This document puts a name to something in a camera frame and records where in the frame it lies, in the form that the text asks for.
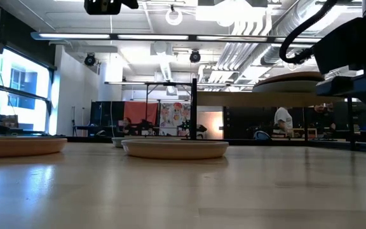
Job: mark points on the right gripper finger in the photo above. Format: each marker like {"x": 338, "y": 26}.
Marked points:
{"x": 345, "y": 86}

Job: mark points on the black plate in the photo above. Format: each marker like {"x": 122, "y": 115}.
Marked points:
{"x": 275, "y": 81}

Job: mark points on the blue-grey plate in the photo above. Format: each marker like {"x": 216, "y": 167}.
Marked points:
{"x": 117, "y": 142}

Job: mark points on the salmon orange plate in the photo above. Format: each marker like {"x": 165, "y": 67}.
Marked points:
{"x": 21, "y": 147}

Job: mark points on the taupe plate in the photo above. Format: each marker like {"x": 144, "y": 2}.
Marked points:
{"x": 175, "y": 151}

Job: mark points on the wooden shelf with black legs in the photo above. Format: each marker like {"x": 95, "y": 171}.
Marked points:
{"x": 249, "y": 99}

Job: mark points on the person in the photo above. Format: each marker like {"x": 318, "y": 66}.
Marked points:
{"x": 283, "y": 117}
{"x": 126, "y": 125}
{"x": 324, "y": 121}

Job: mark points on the black hanging spotlight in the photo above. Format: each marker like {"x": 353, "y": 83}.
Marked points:
{"x": 90, "y": 59}
{"x": 195, "y": 56}

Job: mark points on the light wooden rack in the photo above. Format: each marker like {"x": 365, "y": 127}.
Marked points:
{"x": 307, "y": 130}

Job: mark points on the long linear light bar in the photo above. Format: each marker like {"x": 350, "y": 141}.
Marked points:
{"x": 152, "y": 37}

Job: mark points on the blue white round object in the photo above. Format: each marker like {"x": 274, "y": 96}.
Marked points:
{"x": 260, "y": 135}

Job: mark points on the black partition panel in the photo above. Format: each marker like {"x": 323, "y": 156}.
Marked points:
{"x": 106, "y": 114}

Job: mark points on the red fabric panel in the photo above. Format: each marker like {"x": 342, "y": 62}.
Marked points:
{"x": 140, "y": 111}

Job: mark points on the glossy lit panel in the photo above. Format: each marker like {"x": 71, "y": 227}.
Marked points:
{"x": 210, "y": 125}

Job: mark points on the cardboard box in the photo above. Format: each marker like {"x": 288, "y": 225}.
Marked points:
{"x": 5, "y": 120}

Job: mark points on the black background station frame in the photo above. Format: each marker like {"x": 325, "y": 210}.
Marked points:
{"x": 157, "y": 84}

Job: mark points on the black partition wall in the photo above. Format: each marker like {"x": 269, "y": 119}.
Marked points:
{"x": 249, "y": 121}

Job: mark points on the black aluminium table frame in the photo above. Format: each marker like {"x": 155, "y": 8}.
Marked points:
{"x": 84, "y": 139}

